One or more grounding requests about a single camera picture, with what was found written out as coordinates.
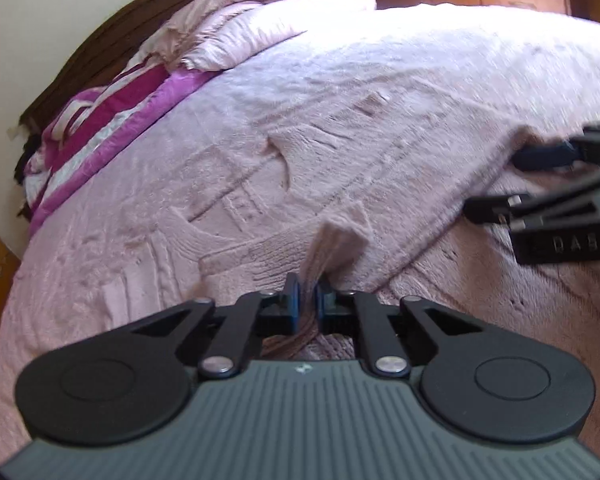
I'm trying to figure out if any pink cable knit cardigan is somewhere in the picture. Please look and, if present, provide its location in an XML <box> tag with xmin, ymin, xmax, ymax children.
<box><xmin>99</xmin><ymin>89</ymin><xmax>600</xmax><ymax>456</ymax></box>

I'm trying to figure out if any magenta striped quilt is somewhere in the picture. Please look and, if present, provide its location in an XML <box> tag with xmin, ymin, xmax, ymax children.
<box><xmin>18</xmin><ymin>58</ymin><xmax>215</xmax><ymax>233</ymax></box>

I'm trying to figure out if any pink checkered pillow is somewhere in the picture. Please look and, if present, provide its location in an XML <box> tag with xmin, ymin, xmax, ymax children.
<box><xmin>128</xmin><ymin>0</ymin><xmax>377</xmax><ymax>72</ymax></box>

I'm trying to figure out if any pink floral bed sheet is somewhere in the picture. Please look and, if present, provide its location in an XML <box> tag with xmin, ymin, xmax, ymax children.
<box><xmin>0</xmin><ymin>4</ymin><xmax>600</xmax><ymax>463</ymax></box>

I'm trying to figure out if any dark wooden headboard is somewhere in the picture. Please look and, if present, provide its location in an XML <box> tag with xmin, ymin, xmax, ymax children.
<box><xmin>14</xmin><ymin>0</ymin><xmax>194</xmax><ymax>223</ymax></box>

